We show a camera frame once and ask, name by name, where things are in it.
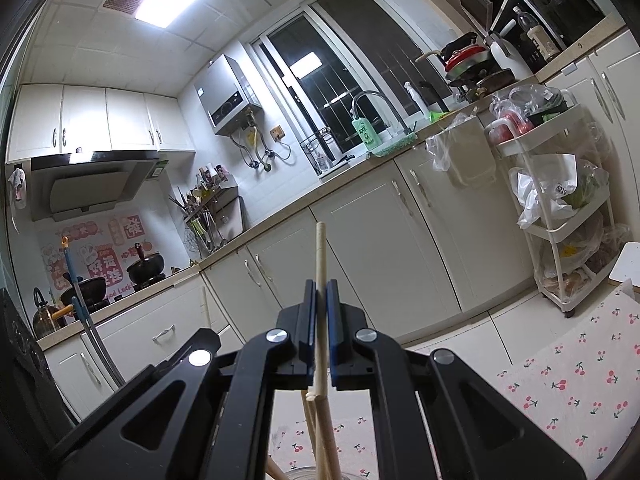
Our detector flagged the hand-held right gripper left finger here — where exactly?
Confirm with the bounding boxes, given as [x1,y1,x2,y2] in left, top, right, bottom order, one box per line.
[50,280,320,480]

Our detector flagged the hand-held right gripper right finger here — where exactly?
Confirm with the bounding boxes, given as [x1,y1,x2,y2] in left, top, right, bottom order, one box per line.
[325,280,588,480]

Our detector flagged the clear glass jar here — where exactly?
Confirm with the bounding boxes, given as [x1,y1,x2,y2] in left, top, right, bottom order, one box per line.
[280,465,371,480]

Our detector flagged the white kitchen base cabinet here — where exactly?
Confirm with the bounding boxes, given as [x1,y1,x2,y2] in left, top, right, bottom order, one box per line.
[200,105,551,346]
[537,12,640,281]
[37,265,241,421]

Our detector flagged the kitchen utensil rack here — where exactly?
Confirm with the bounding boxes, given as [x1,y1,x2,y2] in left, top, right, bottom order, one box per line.
[170,165,246,256]

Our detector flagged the black wok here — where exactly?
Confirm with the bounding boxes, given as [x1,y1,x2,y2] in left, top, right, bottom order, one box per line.
[125,242,166,286]

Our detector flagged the green dish cloth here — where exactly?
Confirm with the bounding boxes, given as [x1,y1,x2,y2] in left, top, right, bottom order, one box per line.
[372,130,418,158]

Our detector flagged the green soap bottle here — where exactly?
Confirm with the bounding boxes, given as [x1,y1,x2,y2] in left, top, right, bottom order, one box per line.
[351,115,383,153]

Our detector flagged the white hanging bin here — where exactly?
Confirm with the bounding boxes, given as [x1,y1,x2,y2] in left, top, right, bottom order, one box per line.
[425,112,498,188]

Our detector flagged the black frying pan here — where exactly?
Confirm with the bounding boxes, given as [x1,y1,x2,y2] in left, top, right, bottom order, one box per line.
[60,277,108,311]

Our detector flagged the chrome sink faucet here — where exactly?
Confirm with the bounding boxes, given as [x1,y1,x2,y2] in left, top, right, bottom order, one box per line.
[351,91,406,133]

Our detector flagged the white spray bottle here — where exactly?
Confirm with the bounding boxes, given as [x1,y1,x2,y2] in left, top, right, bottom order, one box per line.
[405,81,431,116]

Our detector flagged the cherry print tablecloth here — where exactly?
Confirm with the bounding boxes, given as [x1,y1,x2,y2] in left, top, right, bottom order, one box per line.
[270,287,640,480]

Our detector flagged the white plastic bag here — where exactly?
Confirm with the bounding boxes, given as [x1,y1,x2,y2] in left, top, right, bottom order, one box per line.
[510,155,608,228]

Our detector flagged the bagged groceries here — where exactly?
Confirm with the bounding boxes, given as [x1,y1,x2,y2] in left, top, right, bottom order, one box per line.
[535,210,631,301]

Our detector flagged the dark stovetop kettle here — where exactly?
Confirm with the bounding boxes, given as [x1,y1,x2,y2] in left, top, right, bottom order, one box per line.
[32,287,63,338]

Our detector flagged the range hood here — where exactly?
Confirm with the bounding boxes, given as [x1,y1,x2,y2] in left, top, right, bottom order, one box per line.
[30,150,161,221]

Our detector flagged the red food package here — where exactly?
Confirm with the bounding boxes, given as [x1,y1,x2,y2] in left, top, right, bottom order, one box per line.
[487,110,536,146]

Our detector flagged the sliding kitchen window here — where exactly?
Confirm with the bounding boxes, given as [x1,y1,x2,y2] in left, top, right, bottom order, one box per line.
[250,0,481,176]

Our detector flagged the white trolley cart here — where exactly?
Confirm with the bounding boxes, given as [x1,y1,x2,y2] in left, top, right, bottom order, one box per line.
[492,102,621,318]

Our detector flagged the dark shallow pan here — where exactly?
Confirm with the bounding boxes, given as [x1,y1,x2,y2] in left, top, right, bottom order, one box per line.
[450,67,516,96]

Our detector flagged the white panel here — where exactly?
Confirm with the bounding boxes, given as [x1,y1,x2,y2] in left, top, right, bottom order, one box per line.
[607,242,640,286]

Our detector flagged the pot with red lid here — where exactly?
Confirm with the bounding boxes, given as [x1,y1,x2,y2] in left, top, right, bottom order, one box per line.
[415,32,493,83]

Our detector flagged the clear plastic bag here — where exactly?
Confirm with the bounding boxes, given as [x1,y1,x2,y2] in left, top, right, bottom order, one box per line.
[492,85,571,126]

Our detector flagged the hanging pink cloth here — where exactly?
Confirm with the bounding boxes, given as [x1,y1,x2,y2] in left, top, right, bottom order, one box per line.
[7,167,26,208]

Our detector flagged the white kettle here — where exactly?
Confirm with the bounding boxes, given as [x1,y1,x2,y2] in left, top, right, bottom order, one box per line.
[487,20,533,81]

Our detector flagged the labelled plastic bottle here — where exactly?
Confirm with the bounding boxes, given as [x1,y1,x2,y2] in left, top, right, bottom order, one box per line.
[525,25,561,63]

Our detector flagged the clear plastic bottle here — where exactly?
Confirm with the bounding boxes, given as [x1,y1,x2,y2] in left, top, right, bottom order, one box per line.
[514,6,538,36]

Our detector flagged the black wire dish rack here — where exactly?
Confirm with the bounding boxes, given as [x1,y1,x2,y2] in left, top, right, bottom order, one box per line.
[300,130,346,176]

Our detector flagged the water heater hoses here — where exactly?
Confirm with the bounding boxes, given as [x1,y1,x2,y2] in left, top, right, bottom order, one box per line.
[235,125,293,171]

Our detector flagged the red wall decals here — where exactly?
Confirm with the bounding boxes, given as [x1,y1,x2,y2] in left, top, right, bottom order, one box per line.
[40,212,151,306]

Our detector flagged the mop with blue handle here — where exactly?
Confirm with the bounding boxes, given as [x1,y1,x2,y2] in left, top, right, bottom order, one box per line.
[60,235,126,388]

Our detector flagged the grey wall water heater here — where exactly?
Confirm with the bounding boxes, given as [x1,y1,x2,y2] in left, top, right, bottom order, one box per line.
[194,54,263,136]

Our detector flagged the white wall cabinets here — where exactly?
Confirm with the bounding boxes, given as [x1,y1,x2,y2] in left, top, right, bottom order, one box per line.
[5,84,196,163]

